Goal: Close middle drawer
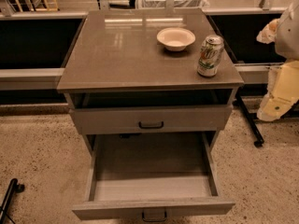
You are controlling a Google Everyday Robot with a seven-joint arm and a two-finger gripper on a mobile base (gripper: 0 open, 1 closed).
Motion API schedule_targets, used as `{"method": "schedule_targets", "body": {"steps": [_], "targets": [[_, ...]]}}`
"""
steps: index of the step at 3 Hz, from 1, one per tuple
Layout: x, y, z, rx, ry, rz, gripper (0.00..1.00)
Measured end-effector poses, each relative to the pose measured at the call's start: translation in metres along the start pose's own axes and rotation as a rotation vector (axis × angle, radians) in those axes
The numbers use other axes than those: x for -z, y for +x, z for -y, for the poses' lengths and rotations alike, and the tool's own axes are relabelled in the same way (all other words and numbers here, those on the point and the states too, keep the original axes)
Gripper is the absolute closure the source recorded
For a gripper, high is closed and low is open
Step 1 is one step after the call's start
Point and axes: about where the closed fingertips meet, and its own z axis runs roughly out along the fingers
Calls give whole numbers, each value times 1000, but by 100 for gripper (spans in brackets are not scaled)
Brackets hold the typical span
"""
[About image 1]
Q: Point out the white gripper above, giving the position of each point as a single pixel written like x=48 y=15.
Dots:
x=288 y=36

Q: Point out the grey drawer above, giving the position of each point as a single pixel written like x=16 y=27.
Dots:
x=167 y=119
x=152 y=176

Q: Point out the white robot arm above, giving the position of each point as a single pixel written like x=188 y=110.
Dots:
x=287 y=36

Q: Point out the grey drawer cabinet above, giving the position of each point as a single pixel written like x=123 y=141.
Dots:
x=117 y=61

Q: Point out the grey top drawer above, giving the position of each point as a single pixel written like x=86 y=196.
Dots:
x=167 y=119

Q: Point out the black stand base right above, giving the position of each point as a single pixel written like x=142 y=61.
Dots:
x=252 y=117

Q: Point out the green white soda can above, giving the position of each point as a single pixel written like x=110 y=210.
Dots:
x=210 y=56

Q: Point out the white ceramic bowl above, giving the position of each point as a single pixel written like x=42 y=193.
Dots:
x=175 y=39

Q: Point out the black stand foot left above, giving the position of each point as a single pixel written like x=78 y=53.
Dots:
x=14 y=187

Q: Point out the white wire basket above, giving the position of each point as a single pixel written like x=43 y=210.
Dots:
x=145 y=4

